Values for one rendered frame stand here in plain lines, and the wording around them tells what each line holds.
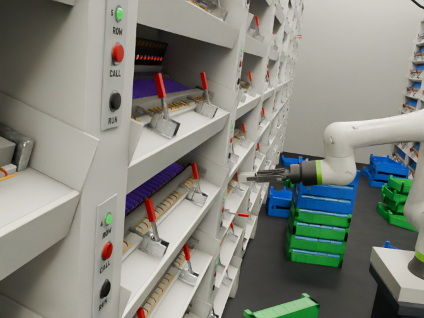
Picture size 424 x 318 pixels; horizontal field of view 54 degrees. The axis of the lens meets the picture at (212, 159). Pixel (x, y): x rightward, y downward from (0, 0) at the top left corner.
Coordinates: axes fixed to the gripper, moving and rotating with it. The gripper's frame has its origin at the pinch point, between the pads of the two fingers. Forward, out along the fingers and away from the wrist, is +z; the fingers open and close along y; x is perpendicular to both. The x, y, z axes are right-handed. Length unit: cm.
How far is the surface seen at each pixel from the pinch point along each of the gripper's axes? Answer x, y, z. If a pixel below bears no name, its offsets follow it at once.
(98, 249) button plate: 23, -121, -5
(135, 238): 14, -95, 3
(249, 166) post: 0.8, 16.0, 1.2
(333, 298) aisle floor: -71, 35, -29
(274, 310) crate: -45.1, -18.6, -7.9
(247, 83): 35.1, 13.9, -1.9
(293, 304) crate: -47, -12, -14
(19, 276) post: 22, -124, 1
